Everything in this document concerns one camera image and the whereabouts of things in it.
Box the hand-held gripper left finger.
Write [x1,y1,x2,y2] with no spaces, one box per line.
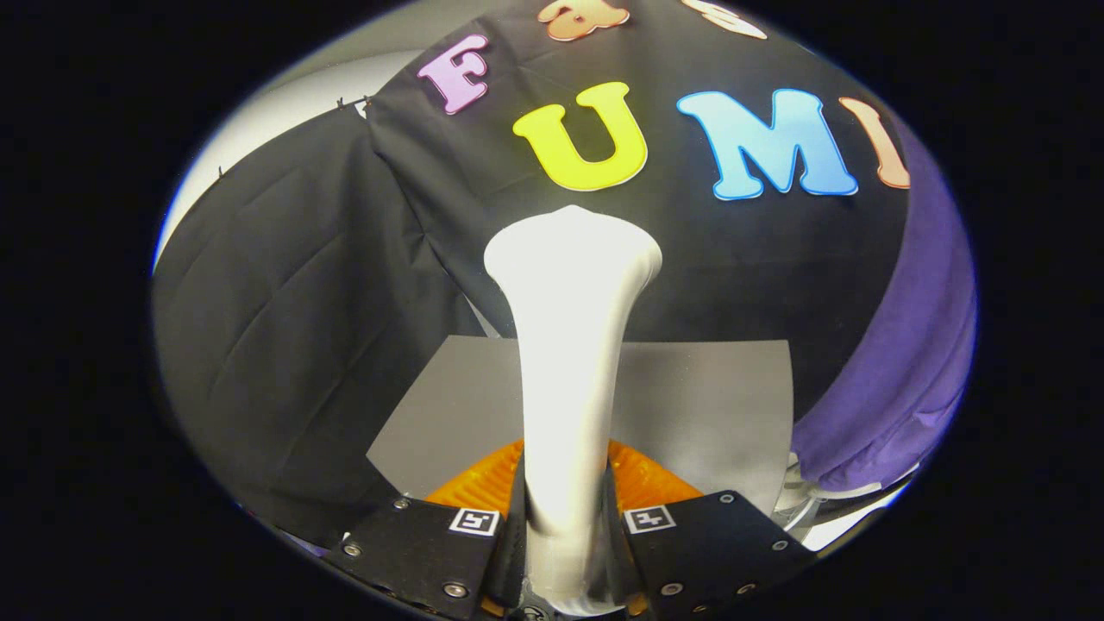
[323,438,528,621]

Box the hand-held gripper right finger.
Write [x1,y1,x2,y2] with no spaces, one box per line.
[599,438,817,618]

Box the white garment steamer head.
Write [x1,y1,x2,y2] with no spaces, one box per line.
[483,204,663,618]

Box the purple corduroy jacket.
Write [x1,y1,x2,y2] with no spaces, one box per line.
[789,112,981,493]

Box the white padded garment form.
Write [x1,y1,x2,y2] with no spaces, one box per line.
[775,453,920,531]

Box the grey drawer cabinet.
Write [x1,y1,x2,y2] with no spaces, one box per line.
[367,335,794,518]

